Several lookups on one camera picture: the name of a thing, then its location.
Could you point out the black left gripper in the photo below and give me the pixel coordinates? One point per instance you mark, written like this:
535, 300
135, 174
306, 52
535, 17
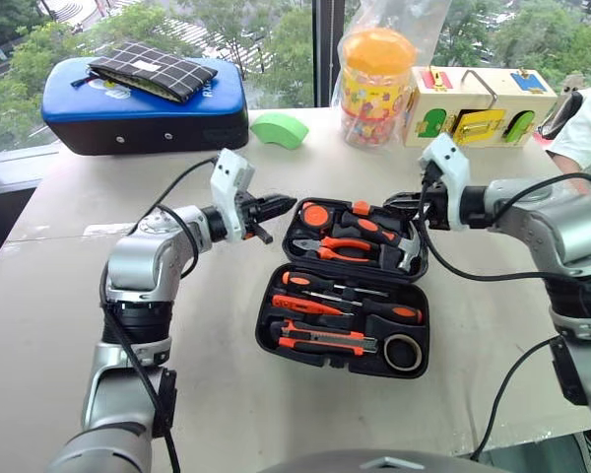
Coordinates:
253, 212

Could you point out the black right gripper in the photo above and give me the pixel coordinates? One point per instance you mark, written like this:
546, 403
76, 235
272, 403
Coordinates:
436, 207

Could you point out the black tape roll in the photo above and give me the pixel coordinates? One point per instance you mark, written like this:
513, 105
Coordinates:
387, 352

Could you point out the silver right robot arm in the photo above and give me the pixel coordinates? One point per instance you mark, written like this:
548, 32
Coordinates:
546, 217

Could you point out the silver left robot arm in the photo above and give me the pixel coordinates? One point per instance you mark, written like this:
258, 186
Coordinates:
133, 256

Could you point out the orange plastic block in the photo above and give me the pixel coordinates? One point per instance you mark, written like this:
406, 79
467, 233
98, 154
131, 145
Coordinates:
362, 207

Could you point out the black tool case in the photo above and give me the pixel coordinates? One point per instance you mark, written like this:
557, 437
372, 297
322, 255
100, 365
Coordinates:
335, 367

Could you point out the orange black tape measure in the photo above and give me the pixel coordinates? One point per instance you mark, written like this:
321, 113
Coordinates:
316, 216

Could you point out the orange voltage tester pen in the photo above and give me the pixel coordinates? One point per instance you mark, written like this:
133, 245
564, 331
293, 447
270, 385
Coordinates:
300, 303

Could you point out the green curved foam block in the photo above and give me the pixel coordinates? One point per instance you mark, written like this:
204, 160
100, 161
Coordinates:
278, 129

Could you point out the clear jar orange lid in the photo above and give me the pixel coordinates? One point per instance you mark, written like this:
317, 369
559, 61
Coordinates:
374, 79

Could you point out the orange utility knife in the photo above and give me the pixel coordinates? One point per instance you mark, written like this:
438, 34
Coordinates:
320, 340

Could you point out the wooden latch board box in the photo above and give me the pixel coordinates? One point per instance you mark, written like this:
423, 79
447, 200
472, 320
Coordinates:
478, 93

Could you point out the blue black padded case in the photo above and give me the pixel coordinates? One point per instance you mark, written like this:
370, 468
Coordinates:
143, 125

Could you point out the black white grid pouch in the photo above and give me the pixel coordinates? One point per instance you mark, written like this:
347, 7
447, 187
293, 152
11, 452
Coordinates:
152, 69

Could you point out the clear plastic bag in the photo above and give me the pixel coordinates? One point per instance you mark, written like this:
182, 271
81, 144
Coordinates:
364, 15

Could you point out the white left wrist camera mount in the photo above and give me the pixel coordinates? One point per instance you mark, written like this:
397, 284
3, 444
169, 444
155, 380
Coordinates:
226, 187

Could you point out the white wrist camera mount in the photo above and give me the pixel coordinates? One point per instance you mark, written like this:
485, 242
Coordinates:
453, 167
226, 187

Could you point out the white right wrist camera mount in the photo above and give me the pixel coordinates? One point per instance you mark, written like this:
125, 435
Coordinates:
453, 167

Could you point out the black window frame post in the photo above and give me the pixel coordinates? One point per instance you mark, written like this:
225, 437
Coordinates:
325, 49

